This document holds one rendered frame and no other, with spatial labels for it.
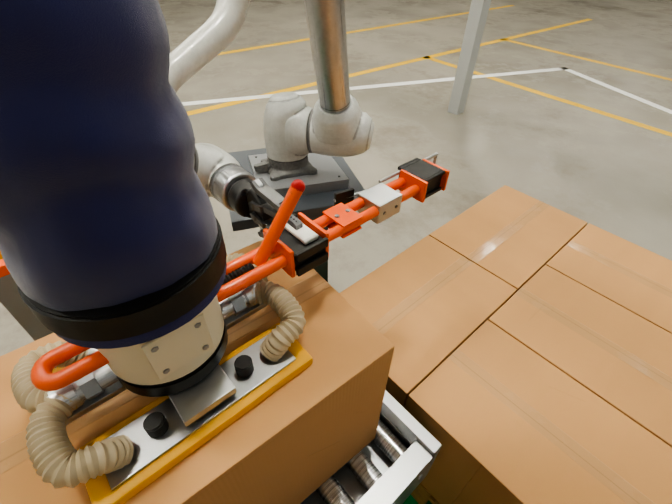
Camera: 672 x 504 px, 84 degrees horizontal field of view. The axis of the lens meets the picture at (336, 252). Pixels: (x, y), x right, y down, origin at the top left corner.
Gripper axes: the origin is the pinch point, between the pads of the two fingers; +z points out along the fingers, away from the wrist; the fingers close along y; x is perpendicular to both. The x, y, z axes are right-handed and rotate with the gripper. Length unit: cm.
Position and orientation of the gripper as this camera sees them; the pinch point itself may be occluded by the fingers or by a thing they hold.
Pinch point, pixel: (301, 240)
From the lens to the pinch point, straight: 68.2
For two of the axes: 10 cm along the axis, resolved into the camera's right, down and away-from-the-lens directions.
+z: 6.6, 5.0, -5.6
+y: -0.1, 7.5, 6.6
